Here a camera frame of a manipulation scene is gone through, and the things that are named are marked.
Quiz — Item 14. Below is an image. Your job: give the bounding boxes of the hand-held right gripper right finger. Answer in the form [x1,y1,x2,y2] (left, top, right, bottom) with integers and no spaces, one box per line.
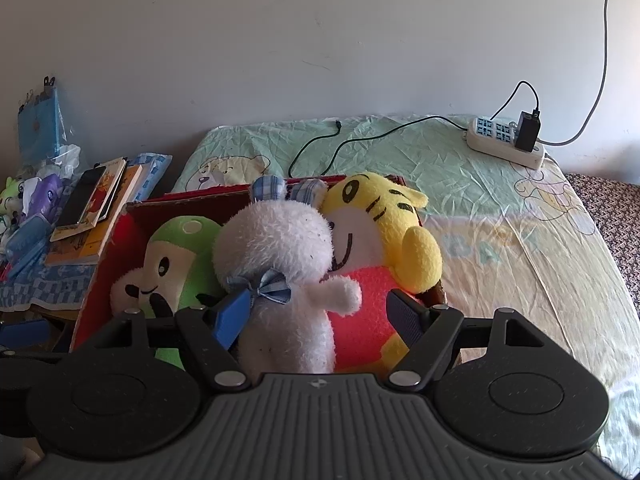
[385,289,546,393]

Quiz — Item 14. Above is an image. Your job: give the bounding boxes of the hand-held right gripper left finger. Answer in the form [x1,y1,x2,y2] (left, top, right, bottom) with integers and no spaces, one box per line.
[97,290,251,394]

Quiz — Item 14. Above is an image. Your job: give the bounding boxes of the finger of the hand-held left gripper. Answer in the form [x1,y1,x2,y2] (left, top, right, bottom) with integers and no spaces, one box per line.
[0,321,51,352]

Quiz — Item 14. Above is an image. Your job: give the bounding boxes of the green plush toy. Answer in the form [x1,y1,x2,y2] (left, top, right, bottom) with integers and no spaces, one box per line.
[110,215,226,371]

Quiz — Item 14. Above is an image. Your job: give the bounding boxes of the white plush toy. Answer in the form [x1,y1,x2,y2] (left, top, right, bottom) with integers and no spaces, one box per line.
[212,175,362,375]

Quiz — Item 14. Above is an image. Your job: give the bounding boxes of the yellow tiger plush toy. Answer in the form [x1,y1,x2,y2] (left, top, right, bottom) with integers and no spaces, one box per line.
[320,171,445,378]

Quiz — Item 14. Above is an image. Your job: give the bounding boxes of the red cardboard box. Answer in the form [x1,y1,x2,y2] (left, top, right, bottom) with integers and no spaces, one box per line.
[70,175,448,353]

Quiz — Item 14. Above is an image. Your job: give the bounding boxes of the blue plastic case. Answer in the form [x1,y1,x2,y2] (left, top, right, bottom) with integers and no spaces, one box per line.
[2,215,56,281]

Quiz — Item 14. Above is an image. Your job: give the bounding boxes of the stack of books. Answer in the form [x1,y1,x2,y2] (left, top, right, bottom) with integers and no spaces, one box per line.
[44,164,147,267]

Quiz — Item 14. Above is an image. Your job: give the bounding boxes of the small green white toy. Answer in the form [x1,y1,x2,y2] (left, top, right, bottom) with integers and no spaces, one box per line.
[0,175,28,233]

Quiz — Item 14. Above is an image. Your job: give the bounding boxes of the purple toy figure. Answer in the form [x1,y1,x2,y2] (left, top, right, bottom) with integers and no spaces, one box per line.
[25,172,66,221]

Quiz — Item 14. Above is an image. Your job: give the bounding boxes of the black phone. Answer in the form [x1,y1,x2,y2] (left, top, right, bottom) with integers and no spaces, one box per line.
[54,165,108,228]

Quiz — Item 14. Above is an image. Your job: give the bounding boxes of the white red cover book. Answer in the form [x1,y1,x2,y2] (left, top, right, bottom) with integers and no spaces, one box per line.
[50,156,128,242]

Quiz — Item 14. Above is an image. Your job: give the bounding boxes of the white plastic bag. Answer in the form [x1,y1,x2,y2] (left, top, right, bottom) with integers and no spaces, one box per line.
[47,144,82,173]

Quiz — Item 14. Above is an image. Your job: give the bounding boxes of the white power strip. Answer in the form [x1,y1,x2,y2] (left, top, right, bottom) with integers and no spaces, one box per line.
[466,116,547,169]

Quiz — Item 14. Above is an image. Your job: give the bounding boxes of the black charger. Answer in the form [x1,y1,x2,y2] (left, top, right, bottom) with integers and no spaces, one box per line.
[515,110,542,153]

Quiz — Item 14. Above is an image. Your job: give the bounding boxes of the floral patterned cloth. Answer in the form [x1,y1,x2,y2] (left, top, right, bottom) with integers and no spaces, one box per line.
[565,172,640,321]

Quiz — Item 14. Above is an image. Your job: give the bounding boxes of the black charging cable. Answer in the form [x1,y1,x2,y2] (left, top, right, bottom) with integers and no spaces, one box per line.
[287,80,542,179]

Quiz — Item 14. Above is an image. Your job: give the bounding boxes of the white power cord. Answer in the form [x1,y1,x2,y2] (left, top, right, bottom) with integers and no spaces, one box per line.
[542,0,611,147]

